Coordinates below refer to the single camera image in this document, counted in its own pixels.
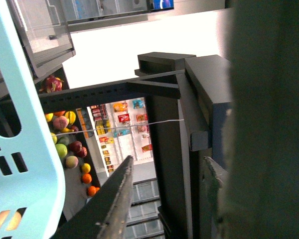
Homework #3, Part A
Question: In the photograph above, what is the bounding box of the glass freezer chest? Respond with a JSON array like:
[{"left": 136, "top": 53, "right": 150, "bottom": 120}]
[{"left": 6, "top": 0, "right": 75, "bottom": 78}]

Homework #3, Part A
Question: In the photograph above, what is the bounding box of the orange near blue basket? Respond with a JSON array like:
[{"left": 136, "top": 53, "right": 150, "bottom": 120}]
[{"left": 87, "top": 186, "right": 97, "bottom": 197}]

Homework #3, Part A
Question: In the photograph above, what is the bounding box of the yellow starfruit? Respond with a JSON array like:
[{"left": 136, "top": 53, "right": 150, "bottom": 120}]
[{"left": 64, "top": 111, "right": 76, "bottom": 125}]

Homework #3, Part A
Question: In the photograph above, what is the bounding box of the black metal display shelf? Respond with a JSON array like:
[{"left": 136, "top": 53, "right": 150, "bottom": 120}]
[{"left": 38, "top": 57, "right": 225, "bottom": 239}]

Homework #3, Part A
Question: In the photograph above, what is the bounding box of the yellow lemon back shelf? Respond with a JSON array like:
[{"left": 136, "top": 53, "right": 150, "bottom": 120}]
[{"left": 81, "top": 163, "right": 91, "bottom": 174}]

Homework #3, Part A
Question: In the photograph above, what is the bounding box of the peach on shelf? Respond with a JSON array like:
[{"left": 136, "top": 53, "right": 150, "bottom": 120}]
[{"left": 65, "top": 155, "right": 79, "bottom": 169}]

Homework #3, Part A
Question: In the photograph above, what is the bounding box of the orange beside lemon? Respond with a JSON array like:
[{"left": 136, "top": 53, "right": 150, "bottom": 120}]
[{"left": 82, "top": 173, "right": 92, "bottom": 184}]

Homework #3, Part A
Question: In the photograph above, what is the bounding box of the white hanging cable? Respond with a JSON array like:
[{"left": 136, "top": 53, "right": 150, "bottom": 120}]
[{"left": 55, "top": 119, "right": 184, "bottom": 136}]

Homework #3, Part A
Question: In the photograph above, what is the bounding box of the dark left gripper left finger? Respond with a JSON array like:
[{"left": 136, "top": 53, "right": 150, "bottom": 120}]
[{"left": 52, "top": 155, "right": 134, "bottom": 239}]

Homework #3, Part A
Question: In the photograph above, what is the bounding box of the light teal shopping basket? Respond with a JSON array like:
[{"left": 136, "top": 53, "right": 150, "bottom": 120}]
[{"left": 0, "top": 0, "right": 65, "bottom": 239}]

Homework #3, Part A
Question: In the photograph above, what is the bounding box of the green apple on shelf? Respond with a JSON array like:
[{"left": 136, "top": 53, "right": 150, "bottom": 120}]
[{"left": 55, "top": 143, "right": 68, "bottom": 159}]

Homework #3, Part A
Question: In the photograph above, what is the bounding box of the red apple on shelf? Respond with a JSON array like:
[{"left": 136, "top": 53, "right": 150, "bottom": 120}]
[{"left": 75, "top": 147, "right": 88, "bottom": 158}]

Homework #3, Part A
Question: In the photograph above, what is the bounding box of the white grocery shelf right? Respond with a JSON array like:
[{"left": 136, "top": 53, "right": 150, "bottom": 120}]
[{"left": 77, "top": 98, "right": 153, "bottom": 176}]

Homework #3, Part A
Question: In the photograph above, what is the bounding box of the pink dragon fruit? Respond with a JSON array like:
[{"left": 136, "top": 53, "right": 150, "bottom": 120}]
[{"left": 39, "top": 75, "right": 64, "bottom": 93}]

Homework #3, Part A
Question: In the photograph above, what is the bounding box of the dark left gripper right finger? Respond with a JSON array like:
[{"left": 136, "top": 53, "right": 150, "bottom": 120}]
[{"left": 203, "top": 156, "right": 228, "bottom": 239}]

